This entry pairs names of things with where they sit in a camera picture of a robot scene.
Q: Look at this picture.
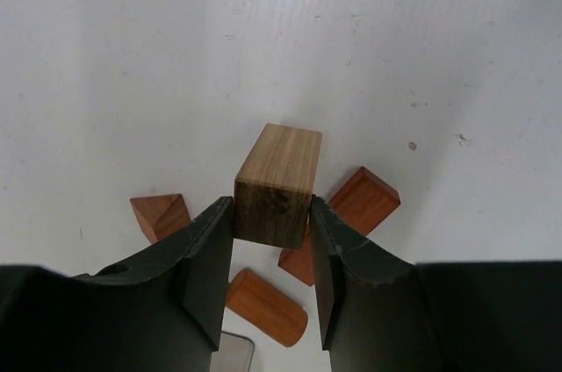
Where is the light wood rectangular block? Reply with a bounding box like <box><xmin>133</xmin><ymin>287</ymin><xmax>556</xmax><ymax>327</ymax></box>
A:
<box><xmin>234</xmin><ymin>123</ymin><xmax>322</xmax><ymax>249</ymax></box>

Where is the red-brown wooden cylinder block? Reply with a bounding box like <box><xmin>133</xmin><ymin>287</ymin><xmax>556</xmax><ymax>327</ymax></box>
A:
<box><xmin>226</xmin><ymin>268</ymin><xmax>308</xmax><ymax>347</ymax></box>

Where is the red-brown wooden triangle block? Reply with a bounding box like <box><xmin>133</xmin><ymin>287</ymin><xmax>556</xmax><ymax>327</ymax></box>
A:
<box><xmin>130</xmin><ymin>194</ymin><xmax>191</xmax><ymax>244</ymax></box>

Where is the red-brown long rectangular block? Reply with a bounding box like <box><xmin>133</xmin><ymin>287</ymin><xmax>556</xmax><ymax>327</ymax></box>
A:
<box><xmin>277</xmin><ymin>167</ymin><xmax>400</xmax><ymax>286</ymax></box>

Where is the clear plastic box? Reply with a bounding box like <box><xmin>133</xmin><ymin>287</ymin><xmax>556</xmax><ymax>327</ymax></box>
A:
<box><xmin>209</xmin><ymin>331</ymin><xmax>256</xmax><ymax>372</ymax></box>

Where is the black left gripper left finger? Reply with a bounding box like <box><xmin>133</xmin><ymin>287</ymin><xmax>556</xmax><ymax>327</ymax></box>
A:
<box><xmin>1</xmin><ymin>197</ymin><xmax>233</xmax><ymax>371</ymax></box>

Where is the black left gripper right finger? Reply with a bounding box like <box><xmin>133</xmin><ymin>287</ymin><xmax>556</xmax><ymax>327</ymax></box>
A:
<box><xmin>310</xmin><ymin>197</ymin><xmax>561</xmax><ymax>371</ymax></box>

